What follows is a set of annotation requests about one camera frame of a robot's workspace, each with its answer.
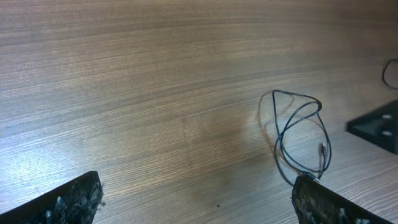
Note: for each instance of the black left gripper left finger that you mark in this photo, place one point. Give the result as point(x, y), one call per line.
point(75, 202)

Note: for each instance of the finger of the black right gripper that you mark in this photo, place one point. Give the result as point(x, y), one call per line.
point(378, 127)

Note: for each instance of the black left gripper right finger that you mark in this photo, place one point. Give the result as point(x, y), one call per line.
point(316, 204)

